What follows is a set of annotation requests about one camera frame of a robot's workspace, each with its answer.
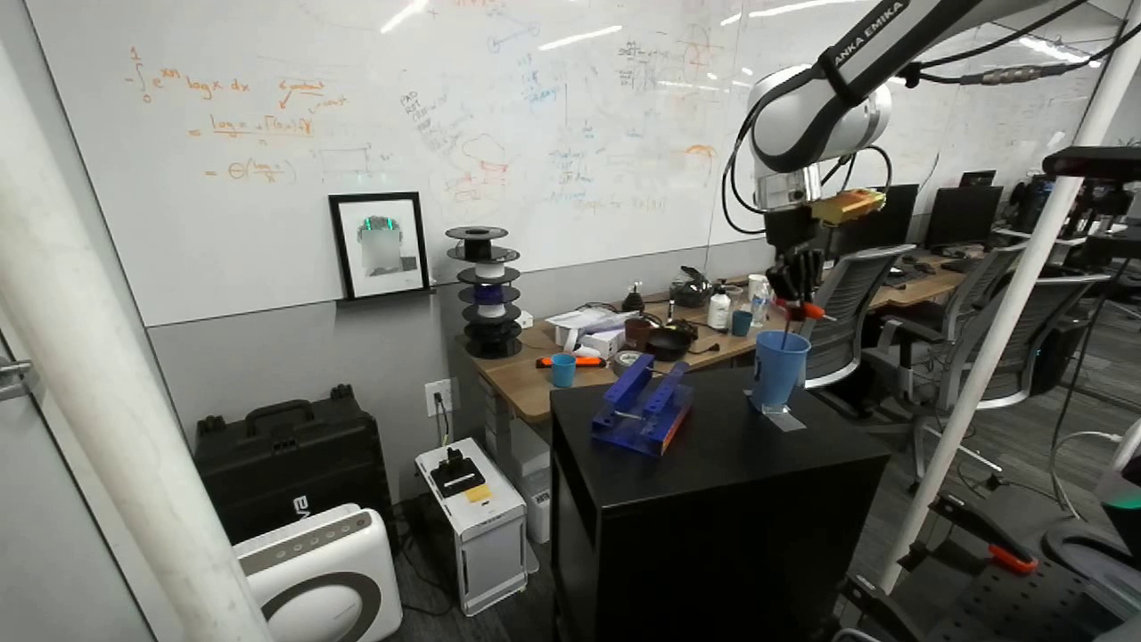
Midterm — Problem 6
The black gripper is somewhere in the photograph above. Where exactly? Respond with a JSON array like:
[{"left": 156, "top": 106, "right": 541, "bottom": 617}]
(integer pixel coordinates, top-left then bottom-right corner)
[{"left": 767, "top": 211, "right": 824, "bottom": 301}]

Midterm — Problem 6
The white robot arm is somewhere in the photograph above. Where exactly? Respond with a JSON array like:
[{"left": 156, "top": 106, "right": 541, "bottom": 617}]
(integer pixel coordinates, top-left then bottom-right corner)
[{"left": 721, "top": 0, "right": 1085, "bottom": 222}]

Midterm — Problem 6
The large blue cup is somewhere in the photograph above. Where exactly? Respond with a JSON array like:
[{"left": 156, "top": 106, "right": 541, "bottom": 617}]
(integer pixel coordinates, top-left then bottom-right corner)
[{"left": 749, "top": 330, "right": 811, "bottom": 414}]

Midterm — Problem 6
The small blue cup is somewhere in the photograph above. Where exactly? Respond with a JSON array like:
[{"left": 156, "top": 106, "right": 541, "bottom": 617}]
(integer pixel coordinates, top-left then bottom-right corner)
[{"left": 548, "top": 352, "right": 578, "bottom": 390}]

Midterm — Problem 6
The grey office chair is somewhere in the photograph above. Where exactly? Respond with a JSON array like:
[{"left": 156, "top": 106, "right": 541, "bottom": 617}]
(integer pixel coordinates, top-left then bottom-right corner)
[{"left": 805, "top": 241, "right": 914, "bottom": 390}]

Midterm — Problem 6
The white bottle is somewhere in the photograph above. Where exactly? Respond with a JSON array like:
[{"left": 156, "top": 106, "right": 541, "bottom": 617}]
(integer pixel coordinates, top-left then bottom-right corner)
[{"left": 707, "top": 291, "right": 730, "bottom": 330}]

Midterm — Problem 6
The silver tape piece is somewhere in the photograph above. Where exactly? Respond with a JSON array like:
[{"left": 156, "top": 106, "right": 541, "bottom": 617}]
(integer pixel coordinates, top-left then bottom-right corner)
[{"left": 759, "top": 410, "right": 805, "bottom": 430}]

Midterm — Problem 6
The blue toy gun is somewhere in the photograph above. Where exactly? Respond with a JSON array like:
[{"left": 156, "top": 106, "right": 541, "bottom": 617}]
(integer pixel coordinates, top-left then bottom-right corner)
[{"left": 592, "top": 352, "right": 693, "bottom": 455}]

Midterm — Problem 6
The black cabinet table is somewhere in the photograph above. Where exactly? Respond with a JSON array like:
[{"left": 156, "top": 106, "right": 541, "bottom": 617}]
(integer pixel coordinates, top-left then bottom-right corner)
[{"left": 548, "top": 370, "right": 889, "bottom": 642}]

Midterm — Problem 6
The white tripod pole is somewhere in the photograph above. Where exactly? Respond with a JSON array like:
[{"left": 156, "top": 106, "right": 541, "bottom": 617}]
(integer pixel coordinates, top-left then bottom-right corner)
[{"left": 877, "top": 37, "right": 1141, "bottom": 593}]

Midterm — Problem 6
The wooden desk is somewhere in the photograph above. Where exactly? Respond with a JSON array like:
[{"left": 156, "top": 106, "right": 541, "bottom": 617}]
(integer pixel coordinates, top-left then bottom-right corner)
[{"left": 467, "top": 269, "right": 958, "bottom": 427}]

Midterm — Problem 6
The stack of filament spools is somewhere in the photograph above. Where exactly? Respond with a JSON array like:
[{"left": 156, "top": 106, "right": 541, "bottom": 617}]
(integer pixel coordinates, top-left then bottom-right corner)
[{"left": 446, "top": 223, "right": 519, "bottom": 360}]

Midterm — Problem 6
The white box with charger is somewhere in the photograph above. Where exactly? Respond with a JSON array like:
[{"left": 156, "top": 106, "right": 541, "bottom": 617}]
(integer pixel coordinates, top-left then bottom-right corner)
[{"left": 418, "top": 440, "right": 526, "bottom": 617}]

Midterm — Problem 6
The framed portrait picture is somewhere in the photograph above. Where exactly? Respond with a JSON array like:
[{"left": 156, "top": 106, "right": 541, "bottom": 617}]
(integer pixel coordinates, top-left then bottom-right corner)
[{"left": 327, "top": 191, "right": 429, "bottom": 301}]

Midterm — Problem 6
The black equipment case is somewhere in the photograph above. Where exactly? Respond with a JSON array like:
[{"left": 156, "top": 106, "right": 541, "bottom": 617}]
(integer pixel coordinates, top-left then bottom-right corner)
[{"left": 191, "top": 385, "right": 400, "bottom": 542}]

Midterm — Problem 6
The white air purifier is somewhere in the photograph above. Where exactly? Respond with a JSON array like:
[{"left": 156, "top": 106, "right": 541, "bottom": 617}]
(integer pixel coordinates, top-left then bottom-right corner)
[{"left": 236, "top": 502, "right": 403, "bottom": 642}]

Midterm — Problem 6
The white frame pole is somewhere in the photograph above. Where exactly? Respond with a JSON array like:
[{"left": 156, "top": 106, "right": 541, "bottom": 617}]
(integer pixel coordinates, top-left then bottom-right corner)
[{"left": 0, "top": 53, "right": 272, "bottom": 642}]

